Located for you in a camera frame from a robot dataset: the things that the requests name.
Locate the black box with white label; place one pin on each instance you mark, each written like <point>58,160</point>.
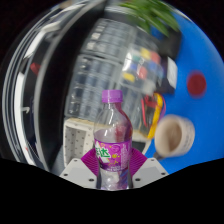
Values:
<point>170,76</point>

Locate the flat black case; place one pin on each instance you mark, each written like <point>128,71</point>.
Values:
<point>168,45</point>

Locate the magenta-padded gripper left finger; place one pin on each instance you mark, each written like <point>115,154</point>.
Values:
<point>86,169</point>

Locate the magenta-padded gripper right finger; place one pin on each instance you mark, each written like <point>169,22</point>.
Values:
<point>148,170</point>

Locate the dark overhead shelf unit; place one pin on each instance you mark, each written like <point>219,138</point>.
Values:
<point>50,83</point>

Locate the clear-drawer parts cabinet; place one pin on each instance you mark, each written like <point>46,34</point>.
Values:
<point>136,106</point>
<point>110,38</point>
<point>90,90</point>

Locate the flat round red coaster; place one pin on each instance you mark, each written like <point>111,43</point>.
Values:
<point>196,84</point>

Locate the parts cabinet with coloured drawers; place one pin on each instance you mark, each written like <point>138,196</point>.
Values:
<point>145,63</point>

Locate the green potted plant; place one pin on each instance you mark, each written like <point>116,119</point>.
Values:
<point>151,13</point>

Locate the beige perforated tray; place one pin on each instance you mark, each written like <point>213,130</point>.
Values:
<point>78,140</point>

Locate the purple-capped clear drink bottle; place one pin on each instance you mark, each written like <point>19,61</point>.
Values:
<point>112,141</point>

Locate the beige patterned mug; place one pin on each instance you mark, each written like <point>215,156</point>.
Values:
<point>173,136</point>

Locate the yellow multimeter with red leads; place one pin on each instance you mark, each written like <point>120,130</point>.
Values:
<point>157,113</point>

